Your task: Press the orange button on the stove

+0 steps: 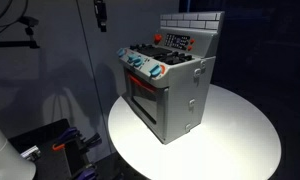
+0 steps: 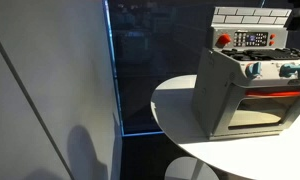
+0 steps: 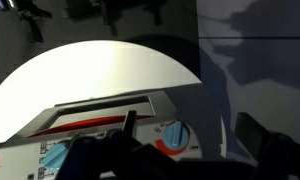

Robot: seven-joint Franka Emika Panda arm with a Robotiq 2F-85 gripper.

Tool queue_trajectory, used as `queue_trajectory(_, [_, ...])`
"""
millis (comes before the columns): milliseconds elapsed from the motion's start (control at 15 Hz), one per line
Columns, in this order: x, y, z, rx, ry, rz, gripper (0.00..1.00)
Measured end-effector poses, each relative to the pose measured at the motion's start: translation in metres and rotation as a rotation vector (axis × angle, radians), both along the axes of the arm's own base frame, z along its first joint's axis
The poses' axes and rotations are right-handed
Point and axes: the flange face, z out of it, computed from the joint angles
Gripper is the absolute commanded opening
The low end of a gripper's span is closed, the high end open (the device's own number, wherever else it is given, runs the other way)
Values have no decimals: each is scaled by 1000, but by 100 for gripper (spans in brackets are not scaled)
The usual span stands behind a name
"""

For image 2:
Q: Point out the black stove burner grate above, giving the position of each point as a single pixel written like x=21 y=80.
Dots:
x=263 y=54

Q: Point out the white round table base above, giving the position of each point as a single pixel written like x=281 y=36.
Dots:
x=180 y=170

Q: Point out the small orange stove button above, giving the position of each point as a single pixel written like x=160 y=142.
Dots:
x=271 y=43
x=272 y=36

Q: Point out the grey toy oven door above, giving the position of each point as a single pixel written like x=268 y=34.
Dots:
x=223 y=113

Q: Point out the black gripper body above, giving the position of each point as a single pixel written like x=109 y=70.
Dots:
x=298 y=15

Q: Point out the black stove control panel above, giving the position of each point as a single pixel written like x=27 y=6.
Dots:
x=251 y=39

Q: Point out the grey toy stove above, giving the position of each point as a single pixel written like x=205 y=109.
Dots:
x=216 y=100

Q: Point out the red round stove knob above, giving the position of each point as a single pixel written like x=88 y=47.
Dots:
x=223 y=40

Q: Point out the blue lit partition edge strip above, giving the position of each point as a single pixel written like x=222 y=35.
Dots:
x=114 y=66

